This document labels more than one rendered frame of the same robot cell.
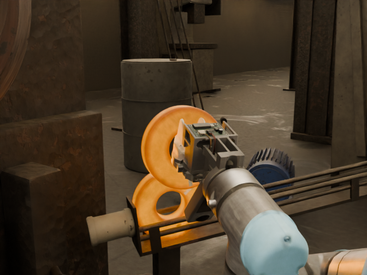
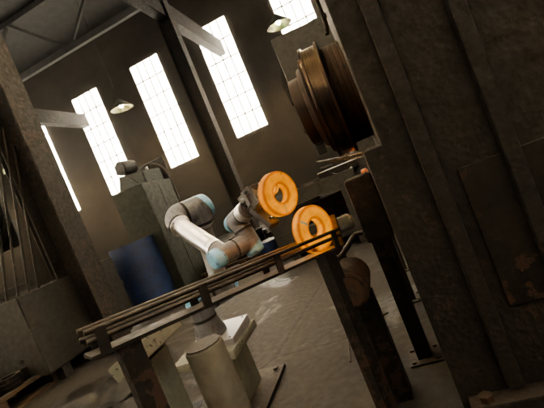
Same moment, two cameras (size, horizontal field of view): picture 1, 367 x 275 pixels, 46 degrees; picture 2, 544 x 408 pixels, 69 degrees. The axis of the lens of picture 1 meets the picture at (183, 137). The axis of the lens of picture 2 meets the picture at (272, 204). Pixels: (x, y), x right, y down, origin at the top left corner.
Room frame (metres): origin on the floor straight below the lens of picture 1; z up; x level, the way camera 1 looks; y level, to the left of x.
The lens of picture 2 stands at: (2.02, -0.49, 0.89)
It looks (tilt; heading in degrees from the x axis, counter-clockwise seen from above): 3 degrees down; 160
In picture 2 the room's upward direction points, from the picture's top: 22 degrees counter-clockwise
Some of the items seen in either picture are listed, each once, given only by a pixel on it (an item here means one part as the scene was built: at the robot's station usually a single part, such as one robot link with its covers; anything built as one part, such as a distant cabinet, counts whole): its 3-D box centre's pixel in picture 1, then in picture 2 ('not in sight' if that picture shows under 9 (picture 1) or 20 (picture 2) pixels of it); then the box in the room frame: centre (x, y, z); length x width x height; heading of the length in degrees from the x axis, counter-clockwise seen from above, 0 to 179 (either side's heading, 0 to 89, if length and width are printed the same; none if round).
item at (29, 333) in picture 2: not in sight; (53, 321); (-2.64, -1.47, 0.43); 1.23 x 0.93 x 0.87; 142
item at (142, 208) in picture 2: not in sight; (165, 239); (-3.36, -0.08, 0.75); 0.70 x 0.48 x 1.50; 144
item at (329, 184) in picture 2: not in sight; (320, 211); (-2.03, 1.49, 0.39); 1.03 x 0.83 x 0.79; 58
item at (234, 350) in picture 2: not in sight; (216, 346); (0.10, -0.32, 0.28); 0.32 x 0.32 x 0.04; 53
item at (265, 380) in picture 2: not in sight; (228, 374); (0.10, -0.32, 0.13); 0.40 x 0.40 x 0.26; 53
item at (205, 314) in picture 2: not in sight; (199, 302); (0.11, -0.32, 0.50); 0.13 x 0.12 x 0.14; 105
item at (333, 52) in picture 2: not in sight; (346, 92); (0.64, 0.49, 1.11); 0.47 x 0.10 x 0.47; 144
